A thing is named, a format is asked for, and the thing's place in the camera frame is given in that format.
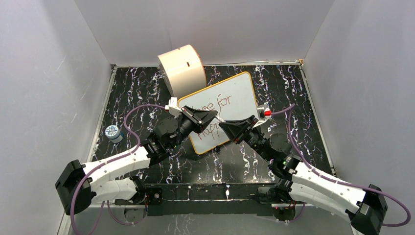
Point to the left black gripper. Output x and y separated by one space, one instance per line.
198 119

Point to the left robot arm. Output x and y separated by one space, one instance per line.
80 185

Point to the yellow framed whiteboard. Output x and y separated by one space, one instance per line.
232 98

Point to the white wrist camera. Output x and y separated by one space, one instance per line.
264 114
172 107

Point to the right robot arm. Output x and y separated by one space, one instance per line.
364 208

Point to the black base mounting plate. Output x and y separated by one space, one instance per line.
262 199

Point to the beige cylindrical container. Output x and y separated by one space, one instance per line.
183 71

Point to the blue white tape roll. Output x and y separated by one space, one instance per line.
113 133

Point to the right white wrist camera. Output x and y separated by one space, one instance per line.
264 114

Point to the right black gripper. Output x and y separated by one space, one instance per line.
234 128

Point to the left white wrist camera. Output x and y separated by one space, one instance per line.
172 107

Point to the aluminium frame rail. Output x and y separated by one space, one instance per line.
111 219

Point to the white whiteboard marker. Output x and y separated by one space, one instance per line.
220 119

